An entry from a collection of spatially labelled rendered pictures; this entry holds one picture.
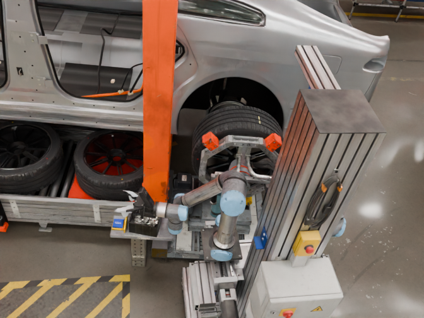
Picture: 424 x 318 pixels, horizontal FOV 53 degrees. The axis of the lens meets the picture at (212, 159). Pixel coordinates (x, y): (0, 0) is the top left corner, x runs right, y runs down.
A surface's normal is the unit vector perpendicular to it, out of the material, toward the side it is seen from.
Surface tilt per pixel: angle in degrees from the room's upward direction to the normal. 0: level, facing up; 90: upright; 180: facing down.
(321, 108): 0
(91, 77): 7
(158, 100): 90
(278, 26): 66
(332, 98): 0
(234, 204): 82
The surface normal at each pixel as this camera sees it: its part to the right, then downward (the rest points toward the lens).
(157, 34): 0.00, 0.71
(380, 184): 0.11, -0.70
